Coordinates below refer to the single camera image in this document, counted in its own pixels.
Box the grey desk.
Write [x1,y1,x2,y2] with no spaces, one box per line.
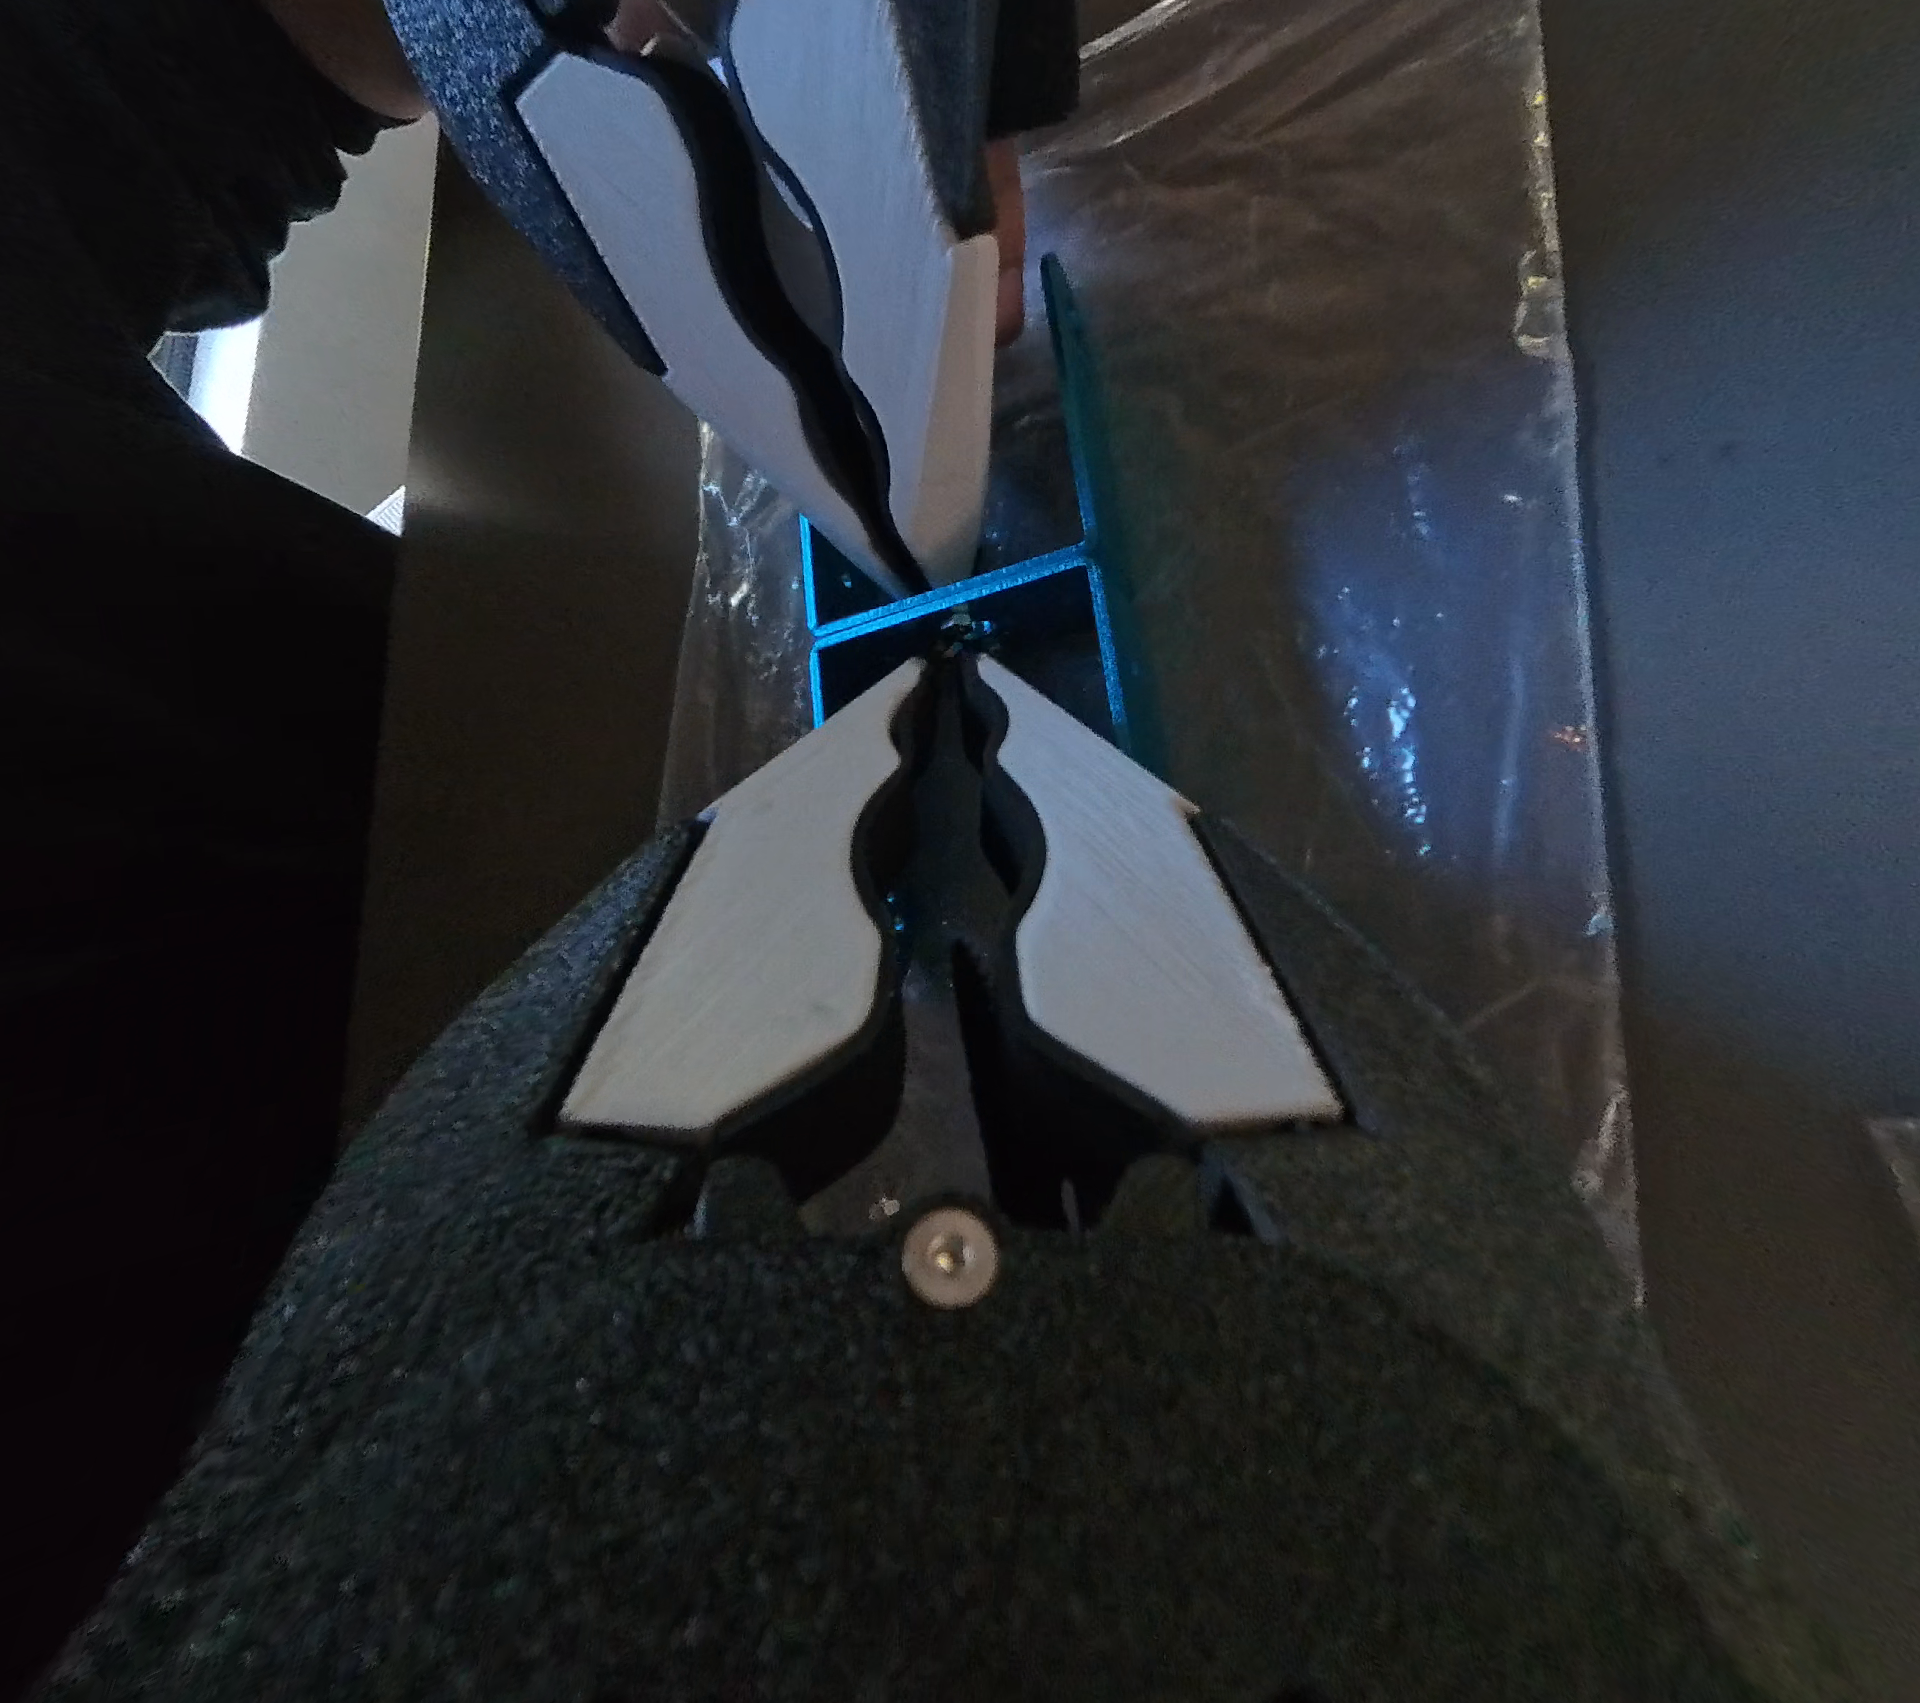
[344,0,1920,1703]

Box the person's left hand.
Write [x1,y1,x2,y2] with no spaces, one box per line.
[981,137,1040,354]

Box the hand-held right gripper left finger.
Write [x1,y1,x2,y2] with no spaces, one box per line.
[554,654,937,1198]

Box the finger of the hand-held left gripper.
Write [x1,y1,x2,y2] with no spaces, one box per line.
[722,0,1000,591]
[511,51,937,598]

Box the large clear plastic bag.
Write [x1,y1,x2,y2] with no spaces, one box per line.
[661,0,1640,1275]

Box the blue metal bracket assembly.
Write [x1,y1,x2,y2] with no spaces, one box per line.
[799,251,1160,976]

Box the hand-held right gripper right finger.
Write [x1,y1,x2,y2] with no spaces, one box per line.
[956,647,1348,1198]

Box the person's black top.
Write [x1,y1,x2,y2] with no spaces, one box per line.
[0,0,442,1556]

